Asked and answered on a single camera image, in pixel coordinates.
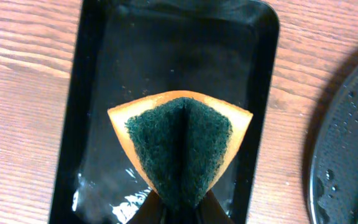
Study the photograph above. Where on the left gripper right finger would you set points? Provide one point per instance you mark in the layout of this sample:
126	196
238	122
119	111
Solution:
209	211

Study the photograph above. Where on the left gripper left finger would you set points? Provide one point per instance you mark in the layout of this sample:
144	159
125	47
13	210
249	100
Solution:
152	211

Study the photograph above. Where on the green yellow sponge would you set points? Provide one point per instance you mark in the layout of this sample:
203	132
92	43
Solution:
180	142

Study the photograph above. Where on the round black tray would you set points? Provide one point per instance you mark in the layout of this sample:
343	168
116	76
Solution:
332	191

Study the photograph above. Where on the black rectangular tray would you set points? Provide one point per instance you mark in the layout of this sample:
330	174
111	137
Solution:
126	50

